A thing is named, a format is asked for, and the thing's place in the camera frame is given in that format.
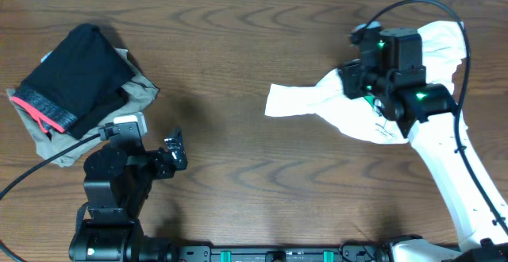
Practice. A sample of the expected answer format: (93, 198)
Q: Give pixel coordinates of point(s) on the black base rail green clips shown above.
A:
(350, 252)

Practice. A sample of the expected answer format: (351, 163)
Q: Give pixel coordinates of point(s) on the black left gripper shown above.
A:
(171, 159)

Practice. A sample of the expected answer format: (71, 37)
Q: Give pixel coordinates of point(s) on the khaki folded garment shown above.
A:
(140, 93)

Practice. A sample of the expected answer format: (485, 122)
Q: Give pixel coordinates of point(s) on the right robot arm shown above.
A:
(430, 119)

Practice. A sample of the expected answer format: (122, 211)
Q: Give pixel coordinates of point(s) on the white printed t-shirt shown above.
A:
(357, 103)

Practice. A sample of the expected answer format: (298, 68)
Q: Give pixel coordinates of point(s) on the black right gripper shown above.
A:
(353, 72)

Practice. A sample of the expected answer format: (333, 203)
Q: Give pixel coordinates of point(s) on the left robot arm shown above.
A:
(118, 180)

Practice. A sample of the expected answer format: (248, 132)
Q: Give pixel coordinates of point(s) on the black folded garment red trim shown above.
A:
(77, 85)

